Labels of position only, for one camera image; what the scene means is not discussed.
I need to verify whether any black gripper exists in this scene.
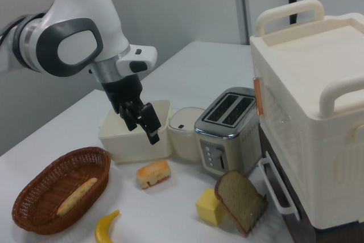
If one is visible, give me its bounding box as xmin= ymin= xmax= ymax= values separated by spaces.
xmin=101 ymin=73 xmax=162 ymax=145

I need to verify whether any white open plastic bin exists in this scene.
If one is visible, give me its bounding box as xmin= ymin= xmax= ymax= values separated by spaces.
xmin=98 ymin=100 xmax=173 ymax=165

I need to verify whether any small white lidded container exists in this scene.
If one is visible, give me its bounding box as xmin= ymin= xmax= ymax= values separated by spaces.
xmin=167 ymin=106 xmax=206 ymax=162

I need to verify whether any toasted orange bread roll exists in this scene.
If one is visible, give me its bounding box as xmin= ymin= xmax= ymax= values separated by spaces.
xmin=136 ymin=159 xmax=172 ymax=190

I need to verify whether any chrome two-slot toaster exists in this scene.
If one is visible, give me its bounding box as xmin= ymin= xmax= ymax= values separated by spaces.
xmin=194 ymin=87 xmax=261 ymax=177

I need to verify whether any long bread stick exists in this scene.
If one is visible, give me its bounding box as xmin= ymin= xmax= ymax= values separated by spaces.
xmin=56 ymin=177 xmax=98 ymax=217

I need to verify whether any yellow butter block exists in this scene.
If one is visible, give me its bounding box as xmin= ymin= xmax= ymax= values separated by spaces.
xmin=195 ymin=187 xmax=228 ymax=226

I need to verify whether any yellow toy banana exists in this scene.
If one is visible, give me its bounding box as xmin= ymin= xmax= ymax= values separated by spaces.
xmin=94 ymin=210 xmax=121 ymax=243

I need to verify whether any copper latch strip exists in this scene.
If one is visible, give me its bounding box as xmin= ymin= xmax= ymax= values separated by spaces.
xmin=253 ymin=77 xmax=264 ymax=116

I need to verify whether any brown wicker basket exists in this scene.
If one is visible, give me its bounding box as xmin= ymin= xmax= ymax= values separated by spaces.
xmin=11 ymin=146 xmax=112 ymax=236

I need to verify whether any brown bread slice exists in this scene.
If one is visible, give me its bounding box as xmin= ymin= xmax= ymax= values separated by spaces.
xmin=214 ymin=170 xmax=265 ymax=234

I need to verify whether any white oven appliance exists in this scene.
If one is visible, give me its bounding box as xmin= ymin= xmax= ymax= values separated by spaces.
xmin=249 ymin=0 xmax=364 ymax=230

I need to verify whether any dark brown cabinet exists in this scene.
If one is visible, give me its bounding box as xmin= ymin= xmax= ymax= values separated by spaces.
xmin=258 ymin=131 xmax=364 ymax=243

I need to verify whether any white drawer handle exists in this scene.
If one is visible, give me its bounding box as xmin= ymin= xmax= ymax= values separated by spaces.
xmin=258 ymin=151 xmax=301 ymax=221

